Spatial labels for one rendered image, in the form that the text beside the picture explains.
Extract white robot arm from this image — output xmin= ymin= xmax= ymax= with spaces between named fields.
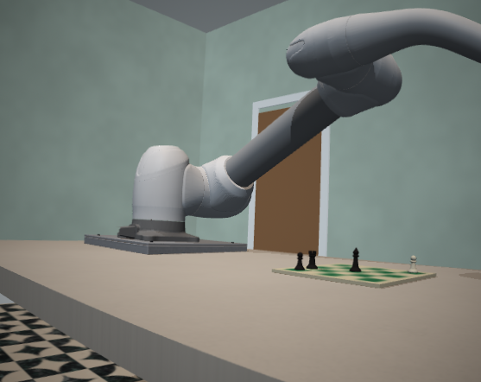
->
xmin=116 ymin=9 xmax=481 ymax=242

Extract green and cream chessboard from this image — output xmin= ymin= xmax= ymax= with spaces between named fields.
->
xmin=272 ymin=264 xmax=436 ymax=289

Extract white pawn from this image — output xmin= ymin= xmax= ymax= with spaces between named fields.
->
xmin=408 ymin=256 xmax=418 ymax=273

